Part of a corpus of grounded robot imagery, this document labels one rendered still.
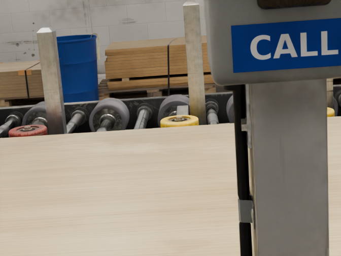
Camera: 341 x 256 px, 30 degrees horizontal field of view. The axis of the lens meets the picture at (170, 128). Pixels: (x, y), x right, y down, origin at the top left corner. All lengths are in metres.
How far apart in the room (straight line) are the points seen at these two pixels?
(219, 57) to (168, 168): 0.75
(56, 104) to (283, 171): 1.16
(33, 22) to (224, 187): 6.84
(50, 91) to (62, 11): 6.18
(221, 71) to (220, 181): 0.67
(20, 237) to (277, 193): 0.54
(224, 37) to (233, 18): 0.01
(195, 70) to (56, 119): 0.33
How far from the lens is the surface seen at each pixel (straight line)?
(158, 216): 0.82
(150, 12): 7.47
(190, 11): 1.38
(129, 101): 1.95
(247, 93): 0.30
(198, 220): 0.80
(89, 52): 5.89
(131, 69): 6.22
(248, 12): 0.27
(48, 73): 1.43
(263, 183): 0.31
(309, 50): 0.28
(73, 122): 1.82
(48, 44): 1.42
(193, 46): 1.39
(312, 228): 0.32
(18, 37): 7.74
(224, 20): 0.27
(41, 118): 1.88
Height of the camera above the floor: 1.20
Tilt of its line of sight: 13 degrees down
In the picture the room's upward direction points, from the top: 4 degrees counter-clockwise
